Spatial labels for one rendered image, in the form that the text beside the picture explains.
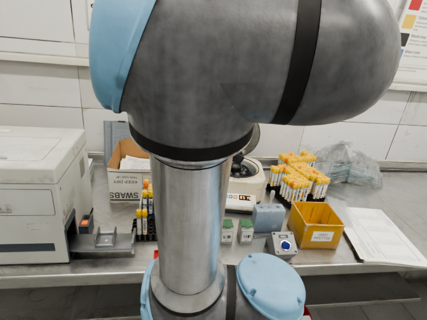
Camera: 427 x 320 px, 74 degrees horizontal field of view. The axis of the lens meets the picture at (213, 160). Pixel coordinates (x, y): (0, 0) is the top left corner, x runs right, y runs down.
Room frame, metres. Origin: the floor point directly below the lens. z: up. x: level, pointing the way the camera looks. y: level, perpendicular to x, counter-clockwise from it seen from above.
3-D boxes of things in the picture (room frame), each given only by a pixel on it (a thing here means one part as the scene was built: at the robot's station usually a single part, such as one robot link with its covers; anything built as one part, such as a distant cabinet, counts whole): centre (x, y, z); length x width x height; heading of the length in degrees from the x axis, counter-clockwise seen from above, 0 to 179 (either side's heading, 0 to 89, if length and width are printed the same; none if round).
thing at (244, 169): (1.05, -0.09, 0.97); 0.15 x 0.15 x 0.07
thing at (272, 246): (0.71, -0.23, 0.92); 0.13 x 0.07 x 0.08; 10
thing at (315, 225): (0.80, -0.36, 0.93); 0.13 x 0.13 x 0.10; 7
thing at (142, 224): (0.74, 0.16, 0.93); 0.17 x 0.09 x 0.11; 101
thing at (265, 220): (0.80, -0.20, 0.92); 0.10 x 0.07 x 0.10; 102
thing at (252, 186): (1.04, -0.09, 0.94); 0.30 x 0.24 x 0.12; 1
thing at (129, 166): (1.03, 0.28, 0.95); 0.29 x 0.25 x 0.15; 10
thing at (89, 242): (0.63, 0.31, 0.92); 0.21 x 0.07 x 0.05; 100
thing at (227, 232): (0.74, -0.06, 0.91); 0.05 x 0.04 x 0.07; 10
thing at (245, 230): (0.75, -0.13, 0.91); 0.05 x 0.04 x 0.07; 10
